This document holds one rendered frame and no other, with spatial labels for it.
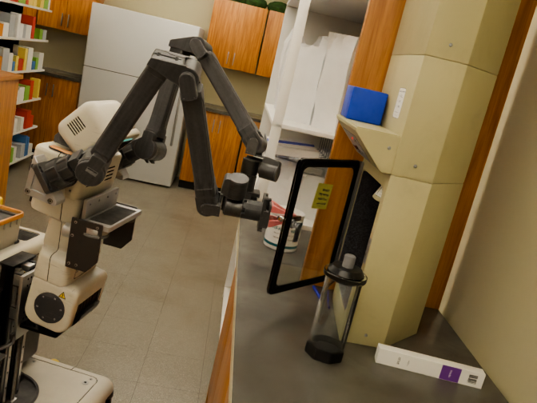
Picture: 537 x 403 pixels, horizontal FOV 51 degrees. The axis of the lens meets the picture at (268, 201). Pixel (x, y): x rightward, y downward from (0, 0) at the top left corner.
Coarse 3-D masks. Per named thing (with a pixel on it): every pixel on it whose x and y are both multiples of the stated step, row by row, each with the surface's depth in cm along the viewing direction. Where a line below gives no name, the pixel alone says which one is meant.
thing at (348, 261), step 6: (348, 258) 136; (354, 258) 136; (330, 264) 139; (336, 264) 138; (342, 264) 138; (348, 264) 136; (330, 270) 136; (336, 270) 135; (342, 270) 134; (348, 270) 135; (354, 270) 136; (360, 270) 137; (342, 276) 134; (348, 276) 134; (354, 276) 134; (360, 276) 135
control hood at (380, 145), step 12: (348, 120) 152; (360, 132) 138; (372, 132) 138; (384, 132) 139; (360, 144) 147; (372, 144) 139; (384, 144) 139; (396, 144) 139; (372, 156) 140; (384, 156) 140; (384, 168) 141
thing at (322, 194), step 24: (312, 168) 154; (336, 168) 163; (312, 192) 158; (336, 192) 167; (312, 216) 162; (336, 216) 172; (288, 240) 157; (312, 240) 166; (288, 264) 161; (312, 264) 170
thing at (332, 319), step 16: (336, 288) 135; (352, 288) 134; (320, 304) 138; (336, 304) 135; (352, 304) 136; (320, 320) 138; (336, 320) 136; (320, 336) 138; (336, 336) 137; (336, 352) 139
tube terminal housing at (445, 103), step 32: (416, 64) 139; (448, 64) 135; (416, 96) 137; (448, 96) 137; (480, 96) 146; (416, 128) 139; (448, 128) 139; (480, 128) 153; (416, 160) 141; (448, 160) 145; (384, 192) 143; (416, 192) 143; (448, 192) 152; (384, 224) 145; (416, 224) 145; (448, 224) 159; (384, 256) 147; (416, 256) 150; (384, 288) 149; (416, 288) 157; (352, 320) 151; (384, 320) 151; (416, 320) 165
